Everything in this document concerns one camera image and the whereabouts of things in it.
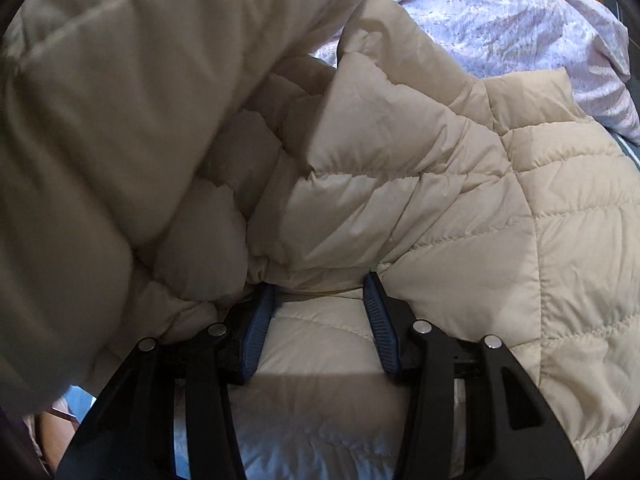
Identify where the cream quilted down jacket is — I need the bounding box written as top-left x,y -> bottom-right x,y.
1,0 -> 639,479

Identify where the blue white striped bedsheet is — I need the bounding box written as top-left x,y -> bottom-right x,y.
64,386 -> 96,422

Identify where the lilac floral duvet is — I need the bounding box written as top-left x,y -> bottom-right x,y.
311,0 -> 640,146

